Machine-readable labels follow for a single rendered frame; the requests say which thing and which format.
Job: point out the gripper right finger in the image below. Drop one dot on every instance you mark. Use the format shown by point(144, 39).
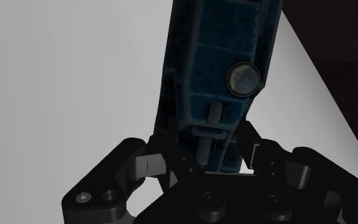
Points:
point(290, 173)

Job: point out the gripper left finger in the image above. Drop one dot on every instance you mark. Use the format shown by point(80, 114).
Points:
point(113, 173)

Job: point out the dark blue handheld tool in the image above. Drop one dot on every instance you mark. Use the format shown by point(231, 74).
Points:
point(216, 83)

